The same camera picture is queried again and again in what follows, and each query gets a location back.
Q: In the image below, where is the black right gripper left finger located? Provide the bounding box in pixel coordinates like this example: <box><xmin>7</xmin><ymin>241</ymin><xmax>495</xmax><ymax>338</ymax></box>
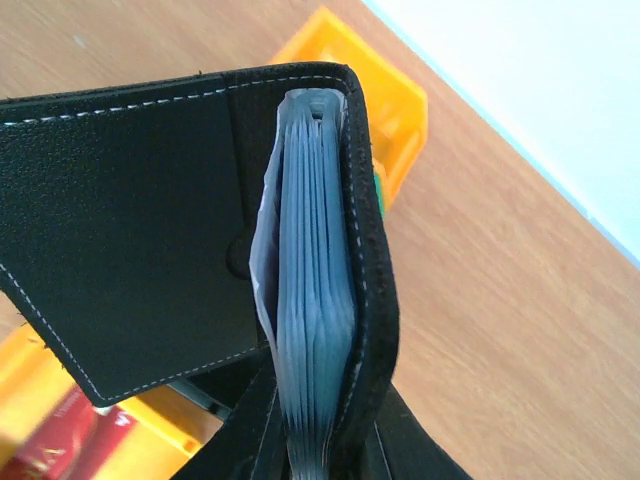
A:
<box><xmin>184</xmin><ymin>361</ymin><xmax>285</xmax><ymax>479</ymax></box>

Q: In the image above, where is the near yellow plastic bin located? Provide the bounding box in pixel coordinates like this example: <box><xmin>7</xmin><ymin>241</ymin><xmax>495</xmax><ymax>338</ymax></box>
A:
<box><xmin>1</xmin><ymin>325</ymin><xmax>222</xmax><ymax>479</ymax></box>

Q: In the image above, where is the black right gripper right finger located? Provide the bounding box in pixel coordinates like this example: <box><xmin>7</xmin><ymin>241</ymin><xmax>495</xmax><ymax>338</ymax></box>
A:
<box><xmin>369</xmin><ymin>385</ymin><xmax>471</xmax><ymax>480</ymax></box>

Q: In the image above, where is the green plastic bin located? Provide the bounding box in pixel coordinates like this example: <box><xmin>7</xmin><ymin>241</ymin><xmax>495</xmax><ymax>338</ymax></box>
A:
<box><xmin>374</xmin><ymin>170</ymin><xmax>387</xmax><ymax>217</ymax></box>

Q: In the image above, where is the far yellow plastic bin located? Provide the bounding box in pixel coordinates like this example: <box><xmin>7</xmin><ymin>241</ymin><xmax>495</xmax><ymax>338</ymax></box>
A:
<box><xmin>271</xmin><ymin>6</ymin><xmax>428</xmax><ymax>212</ymax></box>

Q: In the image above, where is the yellow plastic bin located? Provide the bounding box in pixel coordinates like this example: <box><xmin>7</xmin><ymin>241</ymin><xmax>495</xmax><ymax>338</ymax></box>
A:
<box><xmin>1</xmin><ymin>325</ymin><xmax>222</xmax><ymax>479</ymax></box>
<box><xmin>271</xmin><ymin>6</ymin><xmax>428</xmax><ymax>212</ymax></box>

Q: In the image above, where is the red card in bin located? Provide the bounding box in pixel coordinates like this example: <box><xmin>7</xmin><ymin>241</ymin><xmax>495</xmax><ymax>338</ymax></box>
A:
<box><xmin>1</xmin><ymin>387</ymin><xmax>138</xmax><ymax>479</ymax></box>

